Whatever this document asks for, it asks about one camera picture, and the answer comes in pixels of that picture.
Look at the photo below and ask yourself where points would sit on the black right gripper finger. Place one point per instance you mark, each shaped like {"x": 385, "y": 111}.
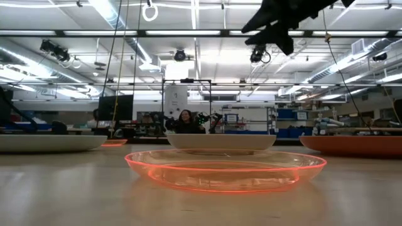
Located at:
{"x": 264, "y": 20}
{"x": 279, "y": 37}

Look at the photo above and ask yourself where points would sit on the white plastic plate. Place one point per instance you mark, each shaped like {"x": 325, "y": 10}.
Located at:
{"x": 47, "y": 143}
{"x": 220, "y": 141}

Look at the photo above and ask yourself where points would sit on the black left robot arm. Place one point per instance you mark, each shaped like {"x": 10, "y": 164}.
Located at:
{"x": 15, "y": 113}

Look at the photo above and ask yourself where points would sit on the blue storage bins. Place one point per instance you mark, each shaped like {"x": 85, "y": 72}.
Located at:
{"x": 292, "y": 124}

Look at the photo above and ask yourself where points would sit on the metal shelf rack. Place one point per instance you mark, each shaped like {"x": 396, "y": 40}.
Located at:
{"x": 248, "y": 120}

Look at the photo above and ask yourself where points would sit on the framed sign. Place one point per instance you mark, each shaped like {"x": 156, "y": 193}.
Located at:
{"x": 231, "y": 118}

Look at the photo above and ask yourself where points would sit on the white panel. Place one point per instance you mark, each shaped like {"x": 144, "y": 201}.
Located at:
{"x": 176, "y": 100}

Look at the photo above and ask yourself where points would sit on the person in dark clothing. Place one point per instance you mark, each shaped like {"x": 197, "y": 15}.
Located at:
{"x": 187, "y": 124}

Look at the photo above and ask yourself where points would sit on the opaque orange plastic plate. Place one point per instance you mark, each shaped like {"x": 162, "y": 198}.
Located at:
{"x": 355, "y": 146}

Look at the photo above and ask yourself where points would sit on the black computer monitor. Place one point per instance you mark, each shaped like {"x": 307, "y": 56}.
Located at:
{"x": 115, "y": 108}

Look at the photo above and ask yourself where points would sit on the black chair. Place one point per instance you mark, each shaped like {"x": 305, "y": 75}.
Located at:
{"x": 59, "y": 127}

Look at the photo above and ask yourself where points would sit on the black rail with light strips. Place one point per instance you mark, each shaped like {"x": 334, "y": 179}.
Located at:
{"x": 188, "y": 32}

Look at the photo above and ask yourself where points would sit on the round black ceiling camera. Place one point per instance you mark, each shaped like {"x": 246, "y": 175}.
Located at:
{"x": 180, "y": 55}

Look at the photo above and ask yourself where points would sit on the black metal frame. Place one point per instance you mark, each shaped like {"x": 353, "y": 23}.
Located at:
{"x": 162, "y": 106}

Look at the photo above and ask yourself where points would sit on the black camera on duct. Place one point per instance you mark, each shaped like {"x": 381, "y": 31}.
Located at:
{"x": 55, "y": 50}

